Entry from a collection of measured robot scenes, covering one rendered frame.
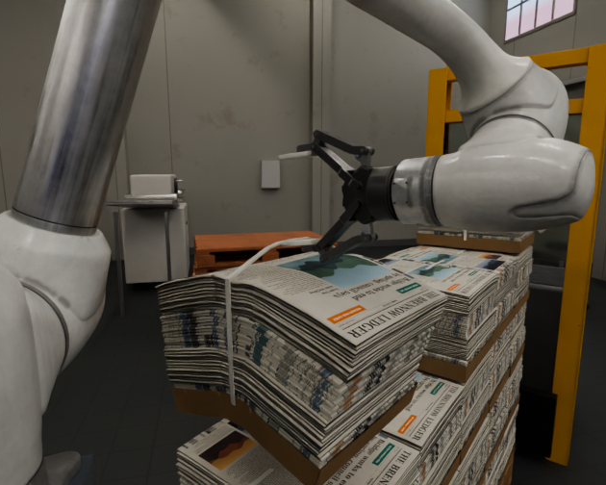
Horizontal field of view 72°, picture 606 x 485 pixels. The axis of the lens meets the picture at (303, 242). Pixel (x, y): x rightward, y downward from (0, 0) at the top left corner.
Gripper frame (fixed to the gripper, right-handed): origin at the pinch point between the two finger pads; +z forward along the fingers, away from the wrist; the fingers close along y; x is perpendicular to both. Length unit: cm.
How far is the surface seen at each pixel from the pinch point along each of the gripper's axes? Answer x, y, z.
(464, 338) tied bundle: 47, 36, -13
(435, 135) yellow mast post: 156, -29, 37
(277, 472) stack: -4.1, 47.5, 2.7
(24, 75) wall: 179, -198, 651
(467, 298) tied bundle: 47, 26, -13
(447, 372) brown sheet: 47, 45, -9
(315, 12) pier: 501, -292, 363
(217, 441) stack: -5.3, 46.1, 17.4
